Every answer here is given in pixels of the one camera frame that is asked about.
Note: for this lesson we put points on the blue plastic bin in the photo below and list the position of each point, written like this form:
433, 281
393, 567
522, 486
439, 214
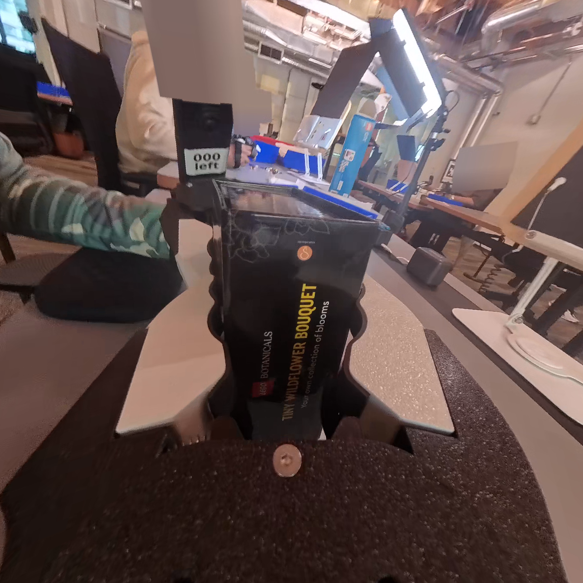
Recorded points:
346, 202

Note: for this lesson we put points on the bright studio light panel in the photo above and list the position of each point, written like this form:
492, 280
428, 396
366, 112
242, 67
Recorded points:
414, 64

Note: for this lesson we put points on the grey desk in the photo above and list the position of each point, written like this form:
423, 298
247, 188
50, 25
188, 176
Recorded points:
73, 355

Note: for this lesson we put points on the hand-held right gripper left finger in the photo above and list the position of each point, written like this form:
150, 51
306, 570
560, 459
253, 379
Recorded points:
168, 373

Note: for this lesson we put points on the black glossy cardboard box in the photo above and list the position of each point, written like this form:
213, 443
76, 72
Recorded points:
291, 301

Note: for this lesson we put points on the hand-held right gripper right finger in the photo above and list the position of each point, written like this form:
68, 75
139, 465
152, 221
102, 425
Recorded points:
396, 373

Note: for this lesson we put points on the blue printed carton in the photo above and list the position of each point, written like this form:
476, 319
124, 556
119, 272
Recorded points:
353, 155

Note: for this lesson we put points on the person's leg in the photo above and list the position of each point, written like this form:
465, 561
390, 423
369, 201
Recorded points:
109, 287

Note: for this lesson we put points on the person's left forearm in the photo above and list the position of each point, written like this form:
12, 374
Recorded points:
73, 205

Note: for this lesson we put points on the black board on white stand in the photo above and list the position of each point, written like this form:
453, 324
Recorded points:
492, 342

